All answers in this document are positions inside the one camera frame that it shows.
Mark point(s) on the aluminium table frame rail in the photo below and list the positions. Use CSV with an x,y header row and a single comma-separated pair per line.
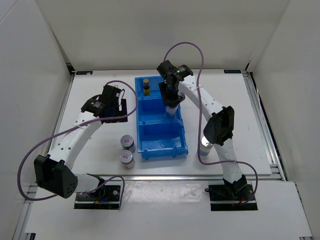
x,y
165,199

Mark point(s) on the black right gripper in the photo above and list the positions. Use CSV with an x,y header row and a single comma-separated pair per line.
x,y
166,97

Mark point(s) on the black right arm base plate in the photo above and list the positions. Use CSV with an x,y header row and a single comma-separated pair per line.
x,y
222,199

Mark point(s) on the blue label shaker silver lid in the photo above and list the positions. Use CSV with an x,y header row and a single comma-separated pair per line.
x,y
170,112

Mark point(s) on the red label spice jar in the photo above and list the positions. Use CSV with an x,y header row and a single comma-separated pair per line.
x,y
127,159
127,143

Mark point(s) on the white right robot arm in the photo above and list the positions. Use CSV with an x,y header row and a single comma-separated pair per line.
x,y
179,83

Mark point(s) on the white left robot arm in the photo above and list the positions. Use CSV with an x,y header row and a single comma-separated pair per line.
x,y
54,170

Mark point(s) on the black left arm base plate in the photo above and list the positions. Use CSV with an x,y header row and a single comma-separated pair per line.
x,y
106,198

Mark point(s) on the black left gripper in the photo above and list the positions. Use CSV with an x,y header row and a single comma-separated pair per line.
x,y
119,113

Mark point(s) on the blue bin near compartment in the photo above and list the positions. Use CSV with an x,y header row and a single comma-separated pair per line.
x,y
161,139

